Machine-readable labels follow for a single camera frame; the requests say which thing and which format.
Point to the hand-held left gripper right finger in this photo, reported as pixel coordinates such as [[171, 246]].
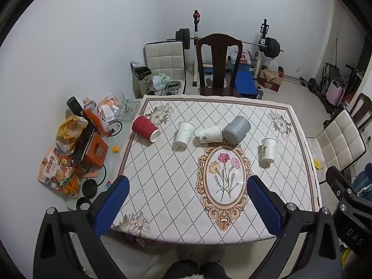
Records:
[[264, 209]]

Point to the pale green plastic bag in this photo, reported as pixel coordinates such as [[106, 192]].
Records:
[[159, 81]]

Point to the person's shoe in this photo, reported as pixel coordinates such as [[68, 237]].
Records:
[[213, 271], [181, 271]]

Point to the cardboard box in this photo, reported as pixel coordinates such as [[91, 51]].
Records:
[[271, 82]]

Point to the grey plastic cup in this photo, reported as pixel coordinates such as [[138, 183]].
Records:
[[237, 129]]

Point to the orange snack bag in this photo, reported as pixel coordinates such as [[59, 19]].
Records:
[[58, 174]]

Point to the person's left shoe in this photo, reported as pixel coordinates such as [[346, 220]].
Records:
[[181, 271]]

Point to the crumpled white plastic bag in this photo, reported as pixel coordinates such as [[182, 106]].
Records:
[[107, 109]]

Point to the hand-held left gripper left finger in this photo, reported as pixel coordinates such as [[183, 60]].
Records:
[[112, 206]]

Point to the orange label bottle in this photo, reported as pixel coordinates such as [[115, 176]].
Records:
[[96, 116]]

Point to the dark wooden chair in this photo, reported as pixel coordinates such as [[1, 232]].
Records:
[[219, 55], [361, 104]]

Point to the glass ashtray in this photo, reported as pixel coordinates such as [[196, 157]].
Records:
[[125, 110]]

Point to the floral quilted tablecloth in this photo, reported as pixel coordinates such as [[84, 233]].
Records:
[[162, 174]]

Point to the white barbell rack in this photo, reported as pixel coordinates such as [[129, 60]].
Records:
[[196, 35]]

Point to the black cup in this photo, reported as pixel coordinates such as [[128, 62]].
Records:
[[83, 204]]

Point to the black flat case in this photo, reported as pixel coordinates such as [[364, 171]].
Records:
[[82, 144]]

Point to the small black dumbbell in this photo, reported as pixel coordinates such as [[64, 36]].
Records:
[[311, 82]]

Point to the person's right shoe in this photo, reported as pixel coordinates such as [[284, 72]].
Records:
[[213, 271]]

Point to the white cup with bird print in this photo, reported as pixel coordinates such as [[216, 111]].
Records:
[[210, 135]]

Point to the black round lid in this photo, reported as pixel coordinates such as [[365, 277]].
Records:
[[89, 188]]

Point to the small yellow cap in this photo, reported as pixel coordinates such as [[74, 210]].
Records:
[[115, 149]]

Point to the blue weight bench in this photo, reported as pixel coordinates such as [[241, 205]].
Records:
[[245, 82]]

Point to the metal bowls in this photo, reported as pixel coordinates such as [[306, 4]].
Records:
[[172, 86]]

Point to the pink suitcase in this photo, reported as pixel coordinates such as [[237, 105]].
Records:
[[335, 92]]

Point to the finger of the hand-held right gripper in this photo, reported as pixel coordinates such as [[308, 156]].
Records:
[[338, 184]]

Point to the small yellow toy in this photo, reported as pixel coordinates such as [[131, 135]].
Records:
[[318, 164]]

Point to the white cup with green print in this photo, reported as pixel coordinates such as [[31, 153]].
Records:
[[268, 150]]

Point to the plain white paper cup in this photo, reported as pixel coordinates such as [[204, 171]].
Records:
[[184, 133]]

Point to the olive carton box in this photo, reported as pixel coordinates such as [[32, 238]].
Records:
[[144, 82]]

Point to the black folded cart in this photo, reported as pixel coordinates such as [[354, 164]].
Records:
[[330, 72]]

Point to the yellow plastic bag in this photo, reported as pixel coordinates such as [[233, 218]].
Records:
[[69, 130]]

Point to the black bottle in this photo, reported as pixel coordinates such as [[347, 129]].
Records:
[[75, 106]]

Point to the black barbell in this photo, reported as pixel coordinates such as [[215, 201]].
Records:
[[273, 48]]

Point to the white padded chair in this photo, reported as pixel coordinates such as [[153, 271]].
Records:
[[338, 139], [165, 58]]

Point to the white red plastic bag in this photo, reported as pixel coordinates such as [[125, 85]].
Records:
[[245, 58]]

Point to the red ribbed paper cup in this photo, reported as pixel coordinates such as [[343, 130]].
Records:
[[144, 126]]

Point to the orange box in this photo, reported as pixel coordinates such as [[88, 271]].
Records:
[[97, 152]]

